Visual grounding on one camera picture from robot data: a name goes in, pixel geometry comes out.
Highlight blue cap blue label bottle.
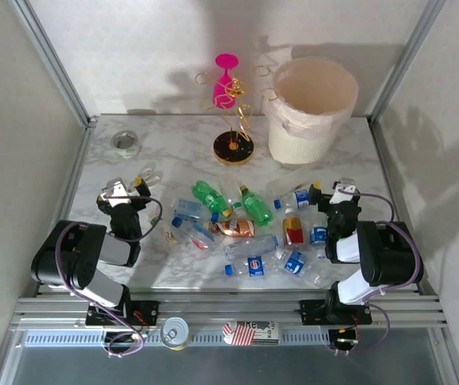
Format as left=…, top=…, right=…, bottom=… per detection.
left=273, top=188, right=313, bottom=212

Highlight clear unlabelled plastic bottle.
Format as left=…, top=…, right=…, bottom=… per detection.
left=265, top=166, right=319, bottom=197

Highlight small blue label bottle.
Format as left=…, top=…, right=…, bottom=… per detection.
left=308, top=212, right=329, bottom=258

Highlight red label plastic bottle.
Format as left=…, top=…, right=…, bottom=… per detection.
left=281, top=207, right=307, bottom=249

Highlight light blue label bottle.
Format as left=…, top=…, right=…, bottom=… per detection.
left=172, top=198, right=219, bottom=224

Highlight small green plastic bottle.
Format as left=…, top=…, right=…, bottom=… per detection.
left=239, top=184, right=274, bottom=228

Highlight crushed blue label bottle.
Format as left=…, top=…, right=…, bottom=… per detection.
left=275, top=248, right=333, bottom=288

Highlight clear red blue striped bottle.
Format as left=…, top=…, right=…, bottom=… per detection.
left=172, top=217, right=217, bottom=252

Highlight large green plastic bottle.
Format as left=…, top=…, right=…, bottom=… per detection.
left=191, top=180, right=234, bottom=220

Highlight clear Pepsi label bottle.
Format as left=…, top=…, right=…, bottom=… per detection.
left=223, top=252, right=282, bottom=278

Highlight white plastic bin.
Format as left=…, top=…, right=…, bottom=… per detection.
left=267, top=55, right=359, bottom=165

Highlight translucent bin liner bag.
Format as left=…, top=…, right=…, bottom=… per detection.
left=262, top=86, right=359, bottom=140

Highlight clear tape roll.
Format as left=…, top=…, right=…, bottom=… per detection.
left=110, top=130, right=142, bottom=160

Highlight pink plastic wine glass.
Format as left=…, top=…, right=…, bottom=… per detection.
left=212, top=54, right=240, bottom=110

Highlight silver tin can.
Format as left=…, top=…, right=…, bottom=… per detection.
left=160, top=316, right=191, bottom=351

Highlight striped label box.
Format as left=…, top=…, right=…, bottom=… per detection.
left=221, top=319, right=281, bottom=347

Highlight white handled scissors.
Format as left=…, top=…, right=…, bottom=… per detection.
left=136, top=164, right=165, bottom=189

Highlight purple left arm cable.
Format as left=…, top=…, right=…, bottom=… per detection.
left=55, top=195, right=165, bottom=358

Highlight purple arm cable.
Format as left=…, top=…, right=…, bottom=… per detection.
left=55, top=195, right=165, bottom=358
left=329, top=188, right=424, bottom=358

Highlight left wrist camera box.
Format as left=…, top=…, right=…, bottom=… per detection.
left=100, top=177, right=131, bottom=204

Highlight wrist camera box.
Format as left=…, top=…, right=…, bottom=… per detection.
left=100, top=177, right=131, bottom=204
left=331, top=177, right=362, bottom=205

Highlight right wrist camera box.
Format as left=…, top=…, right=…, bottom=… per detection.
left=331, top=177, right=362, bottom=205

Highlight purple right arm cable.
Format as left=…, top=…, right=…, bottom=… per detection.
left=329, top=188, right=424, bottom=358

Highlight aluminium table side rail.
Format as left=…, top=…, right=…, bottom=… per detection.
left=36, top=120, right=96, bottom=288
left=368, top=118, right=435, bottom=292

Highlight gold wire glass rack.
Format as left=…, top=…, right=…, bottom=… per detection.
left=195, top=63, right=281, bottom=166

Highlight aluminium front rail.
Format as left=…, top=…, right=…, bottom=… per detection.
left=6, top=294, right=447, bottom=332

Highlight grey slotted cable duct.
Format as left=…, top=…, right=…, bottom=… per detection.
left=20, top=328, right=335, bottom=348

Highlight aluminium frame post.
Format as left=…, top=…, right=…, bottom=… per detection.
left=10, top=0, right=99, bottom=128
left=368, top=0, right=447, bottom=124

